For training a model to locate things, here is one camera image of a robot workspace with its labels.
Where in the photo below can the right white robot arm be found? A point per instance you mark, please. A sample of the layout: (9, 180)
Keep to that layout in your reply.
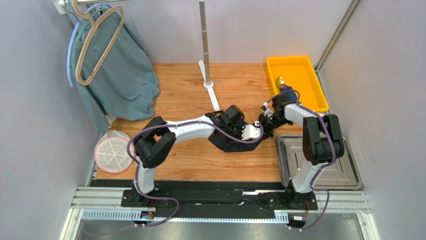
(322, 143)

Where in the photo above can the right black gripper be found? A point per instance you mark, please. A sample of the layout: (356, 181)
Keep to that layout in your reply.
(266, 123)

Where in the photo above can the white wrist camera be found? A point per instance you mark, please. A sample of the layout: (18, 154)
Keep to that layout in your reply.
(251, 131)
(266, 111)

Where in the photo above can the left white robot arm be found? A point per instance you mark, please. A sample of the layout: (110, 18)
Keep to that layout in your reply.
(149, 149)

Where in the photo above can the pink rimmed white mesh basket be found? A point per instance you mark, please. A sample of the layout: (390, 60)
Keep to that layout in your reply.
(110, 153)

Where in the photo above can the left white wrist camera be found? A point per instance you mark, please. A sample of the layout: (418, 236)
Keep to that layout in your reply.
(251, 131)

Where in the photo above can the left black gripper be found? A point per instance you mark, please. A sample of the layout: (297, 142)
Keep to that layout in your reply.
(240, 127)

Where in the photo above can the green clothes hanger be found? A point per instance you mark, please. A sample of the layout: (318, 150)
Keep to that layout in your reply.
(87, 26)

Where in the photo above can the white stand base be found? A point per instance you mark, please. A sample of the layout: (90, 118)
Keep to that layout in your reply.
(210, 90)

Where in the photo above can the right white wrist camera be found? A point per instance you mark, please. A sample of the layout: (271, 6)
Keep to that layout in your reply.
(266, 111)

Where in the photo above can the metal tray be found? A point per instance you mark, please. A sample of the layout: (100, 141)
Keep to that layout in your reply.
(342, 175)

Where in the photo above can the metal stand pole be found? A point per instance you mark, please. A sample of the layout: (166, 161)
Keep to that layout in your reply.
(204, 33)

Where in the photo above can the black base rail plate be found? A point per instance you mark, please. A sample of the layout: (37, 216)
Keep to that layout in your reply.
(231, 199)

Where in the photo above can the aluminium frame rail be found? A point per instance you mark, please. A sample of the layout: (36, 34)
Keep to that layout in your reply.
(108, 209)

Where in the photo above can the rolled dark blue napkin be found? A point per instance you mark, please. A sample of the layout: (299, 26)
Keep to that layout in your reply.
(289, 95)

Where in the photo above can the teal hanging cloth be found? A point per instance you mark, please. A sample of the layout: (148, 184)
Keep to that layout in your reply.
(125, 85)

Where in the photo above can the yellow plastic bin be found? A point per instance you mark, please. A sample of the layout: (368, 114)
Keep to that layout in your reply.
(299, 74)

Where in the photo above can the black paper napkin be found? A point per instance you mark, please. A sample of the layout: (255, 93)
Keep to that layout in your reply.
(228, 145)

